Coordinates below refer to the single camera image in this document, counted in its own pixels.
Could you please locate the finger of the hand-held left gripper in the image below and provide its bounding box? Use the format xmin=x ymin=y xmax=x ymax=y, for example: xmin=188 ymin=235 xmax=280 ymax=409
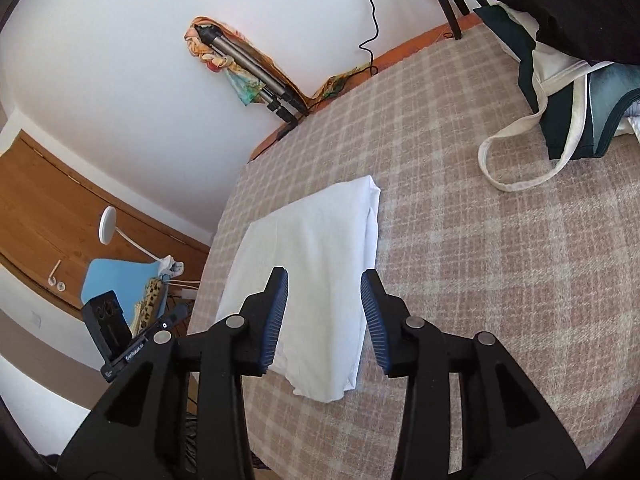
xmin=160 ymin=305 xmax=190 ymax=333

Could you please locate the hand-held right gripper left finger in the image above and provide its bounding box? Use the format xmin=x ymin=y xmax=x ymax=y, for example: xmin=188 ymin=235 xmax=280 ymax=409
xmin=56 ymin=266 xmax=290 ymax=480

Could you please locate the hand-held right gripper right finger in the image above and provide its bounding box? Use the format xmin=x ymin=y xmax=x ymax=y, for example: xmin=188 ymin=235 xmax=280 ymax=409
xmin=360 ymin=268 xmax=586 ymax=480

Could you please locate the white t-shirt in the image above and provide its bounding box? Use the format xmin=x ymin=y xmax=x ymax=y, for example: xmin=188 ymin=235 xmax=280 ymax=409
xmin=214 ymin=175 xmax=382 ymax=403

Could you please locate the leopard print cloth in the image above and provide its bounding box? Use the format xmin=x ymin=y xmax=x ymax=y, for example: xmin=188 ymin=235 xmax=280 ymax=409
xmin=134 ymin=280 xmax=165 ymax=322

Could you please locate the light blue board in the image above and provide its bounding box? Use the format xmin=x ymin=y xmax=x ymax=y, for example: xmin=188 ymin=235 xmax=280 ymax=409
xmin=80 ymin=258 xmax=168 ymax=331

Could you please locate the white desk lamp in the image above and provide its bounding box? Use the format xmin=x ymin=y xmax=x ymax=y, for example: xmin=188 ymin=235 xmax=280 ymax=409
xmin=98 ymin=206 xmax=173 ymax=268

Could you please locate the folded silver tripod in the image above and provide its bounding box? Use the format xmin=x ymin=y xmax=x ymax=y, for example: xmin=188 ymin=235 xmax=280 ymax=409
xmin=195 ymin=24 xmax=311 ymax=126

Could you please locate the white and green tote bag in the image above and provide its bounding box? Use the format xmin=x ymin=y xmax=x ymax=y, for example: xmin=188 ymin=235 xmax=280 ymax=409
xmin=472 ymin=2 xmax=640 ymax=193

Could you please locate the white floral garment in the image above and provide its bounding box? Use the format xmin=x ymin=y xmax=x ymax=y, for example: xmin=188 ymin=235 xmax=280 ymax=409
xmin=622 ymin=100 xmax=640 ymax=137

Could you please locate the black folded garment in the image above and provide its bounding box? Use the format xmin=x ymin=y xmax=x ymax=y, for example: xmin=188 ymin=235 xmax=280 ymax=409
xmin=489 ymin=0 xmax=640 ymax=67

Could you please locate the black ring light tripod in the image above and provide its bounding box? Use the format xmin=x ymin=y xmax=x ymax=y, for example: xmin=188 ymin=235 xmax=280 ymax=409
xmin=414 ymin=0 xmax=488 ymax=41

